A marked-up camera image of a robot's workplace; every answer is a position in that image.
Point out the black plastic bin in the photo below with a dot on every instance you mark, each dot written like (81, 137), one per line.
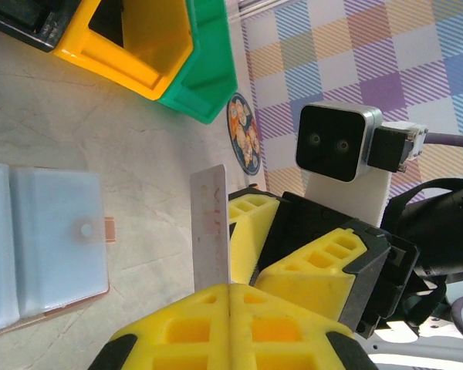
(19, 27)

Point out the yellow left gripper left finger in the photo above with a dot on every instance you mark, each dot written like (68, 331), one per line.
(177, 331)

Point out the green plastic bin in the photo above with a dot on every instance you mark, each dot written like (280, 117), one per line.
(208, 58)

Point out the white card red print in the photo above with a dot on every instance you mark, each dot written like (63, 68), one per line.
(210, 223)

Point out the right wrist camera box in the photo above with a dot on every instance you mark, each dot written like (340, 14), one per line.
(328, 142)

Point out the round cartoon print plate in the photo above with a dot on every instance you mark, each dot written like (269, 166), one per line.
(245, 135)

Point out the tan leather card holder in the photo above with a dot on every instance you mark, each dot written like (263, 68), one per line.
(54, 239)

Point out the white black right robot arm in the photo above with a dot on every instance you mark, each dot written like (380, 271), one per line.
(440, 216)

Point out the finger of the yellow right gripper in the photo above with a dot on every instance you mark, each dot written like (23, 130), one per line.
(312, 285)
(243, 246)

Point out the aluminium side rail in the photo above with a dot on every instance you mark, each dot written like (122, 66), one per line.
(262, 5)

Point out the yellow plastic bin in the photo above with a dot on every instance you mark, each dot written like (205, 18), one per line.
(139, 65)

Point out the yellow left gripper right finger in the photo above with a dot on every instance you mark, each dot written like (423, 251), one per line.
(285, 335)

